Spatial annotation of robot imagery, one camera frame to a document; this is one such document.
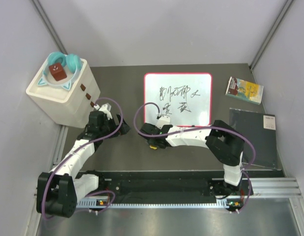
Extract black notebook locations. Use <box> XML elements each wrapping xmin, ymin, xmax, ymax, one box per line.
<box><xmin>229</xmin><ymin>108</ymin><xmax>282</xmax><ymax>170</ymax></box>

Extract brown cube toy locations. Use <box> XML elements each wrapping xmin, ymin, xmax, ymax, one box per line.
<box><xmin>49</xmin><ymin>62</ymin><xmax>67</xmax><ymax>82</ymax></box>

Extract colourful illustrated book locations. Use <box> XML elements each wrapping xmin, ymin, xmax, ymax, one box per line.
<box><xmin>225</xmin><ymin>77</ymin><xmax>264</xmax><ymax>105</ymax></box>

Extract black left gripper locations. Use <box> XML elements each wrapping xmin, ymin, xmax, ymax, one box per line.
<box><xmin>100</xmin><ymin>113</ymin><xmax>131</xmax><ymax>139</ymax></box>

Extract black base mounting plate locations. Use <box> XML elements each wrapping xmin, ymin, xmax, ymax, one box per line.
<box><xmin>85</xmin><ymin>170</ymin><xmax>240</xmax><ymax>205</ymax></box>

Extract grey slotted cable duct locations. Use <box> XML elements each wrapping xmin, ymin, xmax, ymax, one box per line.
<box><xmin>77</xmin><ymin>198</ymin><xmax>231</xmax><ymax>209</ymax></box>

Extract teal cat ear headphones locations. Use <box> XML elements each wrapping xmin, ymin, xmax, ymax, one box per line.
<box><xmin>37</xmin><ymin>52</ymin><xmax>83</xmax><ymax>91</ymax></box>

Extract pink framed whiteboard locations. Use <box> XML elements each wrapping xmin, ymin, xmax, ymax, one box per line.
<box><xmin>144</xmin><ymin>72</ymin><xmax>213</xmax><ymax>127</ymax></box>

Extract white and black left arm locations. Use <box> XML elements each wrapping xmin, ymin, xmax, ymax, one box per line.
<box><xmin>36</xmin><ymin>110</ymin><xmax>130</xmax><ymax>218</ymax></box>

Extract white foam box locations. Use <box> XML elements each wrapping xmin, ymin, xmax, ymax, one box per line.
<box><xmin>26</xmin><ymin>59</ymin><xmax>100</xmax><ymax>128</ymax></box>

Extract aluminium extrusion rail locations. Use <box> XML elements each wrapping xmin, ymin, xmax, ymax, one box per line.
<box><xmin>250</xmin><ymin>177</ymin><xmax>302</xmax><ymax>198</ymax></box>

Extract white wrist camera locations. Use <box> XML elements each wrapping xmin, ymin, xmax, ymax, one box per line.
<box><xmin>155</xmin><ymin>115</ymin><xmax>170</xmax><ymax>129</ymax></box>
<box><xmin>94</xmin><ymin>103</ymin><xmax>112</xmax><ymax>120</ymax></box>

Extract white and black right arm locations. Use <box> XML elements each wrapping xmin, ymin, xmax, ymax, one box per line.
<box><xmin>139</xmin><ymin>120</ymin><xmax>245</xmax><ymax>195</ymax></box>

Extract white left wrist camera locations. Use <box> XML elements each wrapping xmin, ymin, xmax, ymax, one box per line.
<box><xmin>94</xmin><ymin>103</ymin><xmax>112</xmax><ymax>120</ymax></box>

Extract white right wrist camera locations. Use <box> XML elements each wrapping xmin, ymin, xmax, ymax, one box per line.
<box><xmin>155</xmin><ymin>115</ymin><xmax>170</xmax><ymax>129</ymax></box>

